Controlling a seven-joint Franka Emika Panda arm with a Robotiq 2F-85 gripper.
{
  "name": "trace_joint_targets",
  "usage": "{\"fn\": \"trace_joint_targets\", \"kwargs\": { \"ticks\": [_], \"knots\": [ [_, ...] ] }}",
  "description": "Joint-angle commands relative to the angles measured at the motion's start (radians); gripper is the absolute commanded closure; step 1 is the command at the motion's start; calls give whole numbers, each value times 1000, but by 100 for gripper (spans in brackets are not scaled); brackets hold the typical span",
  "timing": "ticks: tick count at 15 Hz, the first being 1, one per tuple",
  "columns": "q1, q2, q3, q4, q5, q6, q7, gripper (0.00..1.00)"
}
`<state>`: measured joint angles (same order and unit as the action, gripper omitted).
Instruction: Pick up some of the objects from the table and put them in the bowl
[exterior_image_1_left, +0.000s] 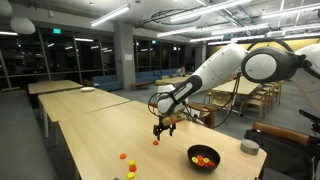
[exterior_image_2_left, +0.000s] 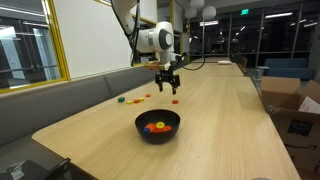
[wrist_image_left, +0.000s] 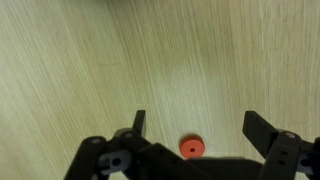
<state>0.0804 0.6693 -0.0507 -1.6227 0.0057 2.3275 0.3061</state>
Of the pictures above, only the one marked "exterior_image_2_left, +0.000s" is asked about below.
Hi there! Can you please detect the wide wooden table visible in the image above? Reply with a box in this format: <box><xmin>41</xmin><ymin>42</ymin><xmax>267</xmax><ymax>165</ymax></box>
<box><xmin>181</xmin><ymin>62</ymin><xmax>247</xmax><ymax>78</ymax></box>

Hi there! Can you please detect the black bowl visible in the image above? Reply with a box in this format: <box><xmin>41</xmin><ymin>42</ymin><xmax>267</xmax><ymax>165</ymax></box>
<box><xmin>134</xmin><ymin>109</ymin><xmax>181</xmax><ymax>145</ymax></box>

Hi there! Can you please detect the black camera cable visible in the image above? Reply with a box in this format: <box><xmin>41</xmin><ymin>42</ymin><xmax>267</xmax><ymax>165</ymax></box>
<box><xmin>179</xmin><ymin>53</ymin><xmax>207</xmax><ymax>72</ymax></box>

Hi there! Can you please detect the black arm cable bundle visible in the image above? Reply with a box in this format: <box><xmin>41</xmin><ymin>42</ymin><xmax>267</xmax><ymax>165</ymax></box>
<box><xmin>111</xmin><ymin>0</ymin><xmax>142</xmax><ymax>67</ymax></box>

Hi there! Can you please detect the narrow wooden table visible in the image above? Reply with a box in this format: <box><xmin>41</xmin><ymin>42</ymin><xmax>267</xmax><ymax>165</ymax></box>
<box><xmin>191</xmin><ymin>56</ymin><xmax>234</xmax><ymax>64</ymax></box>

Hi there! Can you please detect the ceiling light tube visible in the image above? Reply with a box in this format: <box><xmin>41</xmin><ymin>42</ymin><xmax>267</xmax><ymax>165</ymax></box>
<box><xmin>264</xmin><ymin>11</ymin><xmax>294</xmax><ymax>19</ymax></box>
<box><xmin>199</xmin><ymin>20</ymin><xmax>220</xmax><ymax>27</ymax></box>

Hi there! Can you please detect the black camera equipment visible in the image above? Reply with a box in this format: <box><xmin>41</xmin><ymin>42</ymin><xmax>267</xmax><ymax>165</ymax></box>
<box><xmin>0</xmin><ymin>157</ymin><xmax>72</xmax><ymax>180</ymax></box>

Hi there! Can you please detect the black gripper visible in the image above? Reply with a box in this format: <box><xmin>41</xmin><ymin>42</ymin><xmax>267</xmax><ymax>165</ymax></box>
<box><xmin>154</xmin><ymin>68</ymin><xmax>181</xmax><ymax>96</ymax></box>

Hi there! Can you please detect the white paper sheet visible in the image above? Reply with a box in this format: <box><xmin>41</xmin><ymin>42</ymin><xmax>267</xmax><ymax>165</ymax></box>
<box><xmin>297</xmin><ymin>95</ymin><xmax>320</xmax><ymax>115</ymax></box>

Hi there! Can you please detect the open printed cardboard box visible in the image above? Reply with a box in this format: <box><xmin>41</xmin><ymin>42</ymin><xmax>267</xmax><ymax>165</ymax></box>
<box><xmin>269</xmin><ymin>79</ymin><xmax>320</xmax><ymax>173</ymax></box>

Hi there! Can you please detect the large yellow window frame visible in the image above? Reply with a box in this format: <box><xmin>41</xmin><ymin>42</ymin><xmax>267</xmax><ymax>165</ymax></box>
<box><xmin>0</xmin><ymin>0</ymin><xmax>72</xmax><ymax>95</ymax></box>

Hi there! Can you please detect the wooden chair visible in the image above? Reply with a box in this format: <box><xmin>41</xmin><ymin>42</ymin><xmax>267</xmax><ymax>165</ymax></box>
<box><xmin>237</xmin><ymin>56</ymin><xmax>249</xmax><ymax>73</ymax></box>

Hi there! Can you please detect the white round pendant lamp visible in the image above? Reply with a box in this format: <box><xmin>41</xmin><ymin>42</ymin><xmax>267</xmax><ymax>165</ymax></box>
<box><xmin>189</xmin><ymin>0</ymin><xmax>205</xmax><ymax>10</ymax></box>
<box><xmin>184</xmin><ymin>7</ymin><xmax>198</xmax><ymax>19</ymax></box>
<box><xmin>201</xmin><ymin>5</ymin><xmax>218</xmax><ymax>20</ymax></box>

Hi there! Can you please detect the short blue sofa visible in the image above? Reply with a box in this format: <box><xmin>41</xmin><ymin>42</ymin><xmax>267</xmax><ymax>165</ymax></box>
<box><xmin>264</xmin><ymin>57</ymin><xmax>316</xmax><ymax>81</ymax></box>

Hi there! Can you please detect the wrist camera on wooden mount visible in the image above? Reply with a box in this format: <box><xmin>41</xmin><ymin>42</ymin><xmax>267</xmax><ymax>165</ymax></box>
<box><xmin>143</xmin><ymin>60</ymin><xmax>172</xmax><ymax>71</ymax></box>

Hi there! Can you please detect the grey upholstered bench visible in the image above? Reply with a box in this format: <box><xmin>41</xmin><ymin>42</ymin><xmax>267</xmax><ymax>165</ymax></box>
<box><xmin>0</xmin><ymin>64</ymin><xmax>158</xmax><ymax>148</ymax></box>

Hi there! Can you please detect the plain cardboard box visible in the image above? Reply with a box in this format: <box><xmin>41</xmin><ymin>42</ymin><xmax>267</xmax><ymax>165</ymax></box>
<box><xmin>259</xmin><ymin>75</ymin><xmax>302</xmax><ymax>109</ymax></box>

